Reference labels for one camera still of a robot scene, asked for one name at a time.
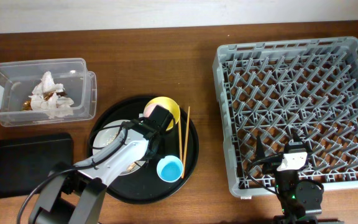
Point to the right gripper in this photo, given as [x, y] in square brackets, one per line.
[260, 151]

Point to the pink cup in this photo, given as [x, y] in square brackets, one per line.
[149, 109]

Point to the yellow bowl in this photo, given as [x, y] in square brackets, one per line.
[170, 105]

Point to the round black serving tray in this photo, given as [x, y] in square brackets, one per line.
[144, 185]

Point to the blue cup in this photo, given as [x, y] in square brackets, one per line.
[170, 169]

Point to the grey plate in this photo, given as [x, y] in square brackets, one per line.
[101, 138]

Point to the white napkin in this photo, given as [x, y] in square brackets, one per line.
[54, 107]

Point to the gold foil wrapper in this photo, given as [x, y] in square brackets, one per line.
[27, 107]

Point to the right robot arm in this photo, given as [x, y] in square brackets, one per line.
[300, 198]

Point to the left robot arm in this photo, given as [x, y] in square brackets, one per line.
[75, 194]

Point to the grey dishwasher rack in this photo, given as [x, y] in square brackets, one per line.
[276, 89]

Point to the peanut shells and rice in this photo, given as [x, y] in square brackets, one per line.
[132, 167]

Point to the clear plastic bin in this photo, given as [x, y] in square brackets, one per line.
[18, 80]

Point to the black rectangular tray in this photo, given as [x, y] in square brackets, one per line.
[26, 162]

